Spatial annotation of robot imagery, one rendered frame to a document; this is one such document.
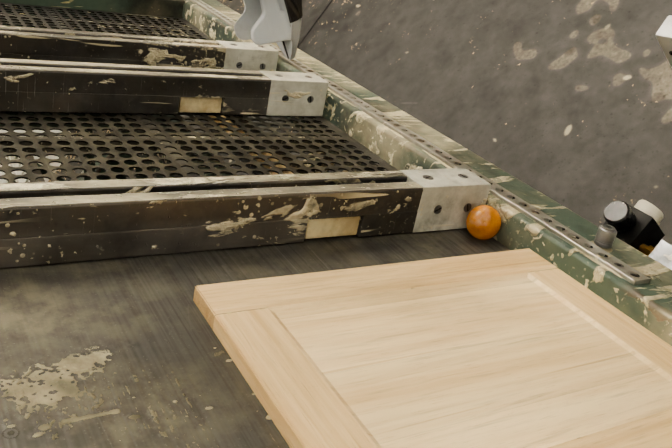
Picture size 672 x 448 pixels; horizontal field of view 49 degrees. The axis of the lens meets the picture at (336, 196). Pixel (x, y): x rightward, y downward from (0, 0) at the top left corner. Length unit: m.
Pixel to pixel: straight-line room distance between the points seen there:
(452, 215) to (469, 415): 0.44
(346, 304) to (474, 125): 1.75
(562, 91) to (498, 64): 0.30
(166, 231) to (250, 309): 0.16
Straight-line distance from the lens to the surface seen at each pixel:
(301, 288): 0.82
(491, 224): 1.07
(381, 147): 1.33
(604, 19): 2.56
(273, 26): 0.82
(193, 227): 0.88
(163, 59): 1.57
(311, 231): 0.96
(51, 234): 0.83
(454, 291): 0.90
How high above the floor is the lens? 1.75
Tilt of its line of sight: 40 degrees down
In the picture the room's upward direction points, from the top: 51 degrees counter-clockwise
